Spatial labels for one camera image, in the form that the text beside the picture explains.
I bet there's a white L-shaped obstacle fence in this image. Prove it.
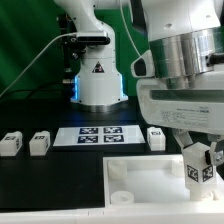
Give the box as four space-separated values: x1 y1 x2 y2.
0 201 224 224

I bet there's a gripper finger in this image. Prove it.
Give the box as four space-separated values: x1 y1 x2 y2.
172 129 193 149
205 134 224 166

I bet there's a white square table top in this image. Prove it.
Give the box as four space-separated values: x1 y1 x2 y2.
103 155 224 213

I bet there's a white cable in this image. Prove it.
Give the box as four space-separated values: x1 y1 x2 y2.
119 0 143 58
0 32 78 98

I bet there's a white cable left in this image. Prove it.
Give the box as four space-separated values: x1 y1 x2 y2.
0 32 78 98

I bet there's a white sheet with tags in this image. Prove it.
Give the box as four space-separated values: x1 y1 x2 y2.
54 125 145 147

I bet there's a white cable right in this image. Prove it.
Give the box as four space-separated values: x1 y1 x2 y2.
119 0 143 58

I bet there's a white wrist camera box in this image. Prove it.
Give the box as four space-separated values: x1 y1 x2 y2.
131 50 155 78

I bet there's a black stand behind robot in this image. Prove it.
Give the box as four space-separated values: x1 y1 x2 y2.
57 14 84 99

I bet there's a black camera on base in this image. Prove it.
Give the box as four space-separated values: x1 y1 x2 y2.
76 31 110 45

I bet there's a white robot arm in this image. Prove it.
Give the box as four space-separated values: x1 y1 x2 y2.
54 0 224 166

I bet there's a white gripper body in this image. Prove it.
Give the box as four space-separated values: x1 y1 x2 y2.
137 77 224 135

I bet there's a black cable on table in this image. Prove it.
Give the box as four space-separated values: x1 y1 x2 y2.
0 84 73 101

